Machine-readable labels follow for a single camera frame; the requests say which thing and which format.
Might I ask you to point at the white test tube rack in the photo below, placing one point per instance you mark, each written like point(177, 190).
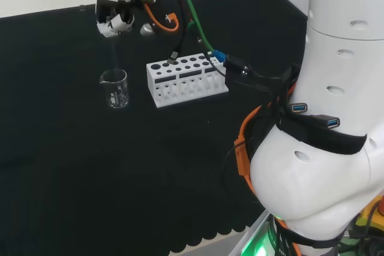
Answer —
point(168, 95)

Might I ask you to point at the yellow stop button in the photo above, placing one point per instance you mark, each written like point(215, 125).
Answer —
point(369, 212)

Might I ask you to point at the black USB socket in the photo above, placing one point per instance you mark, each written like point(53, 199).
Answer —
point(299, 107)
point(327, 121)

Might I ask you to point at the clear glass beaker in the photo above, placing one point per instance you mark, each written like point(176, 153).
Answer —
point(117, 94)

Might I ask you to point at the black bench cloth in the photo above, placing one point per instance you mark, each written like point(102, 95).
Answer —
point(90, 163)

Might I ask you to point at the clear glass rod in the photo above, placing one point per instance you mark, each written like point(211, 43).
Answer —
point(115, 55)

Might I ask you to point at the grey round dome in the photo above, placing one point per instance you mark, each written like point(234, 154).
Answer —
point(147, 29)

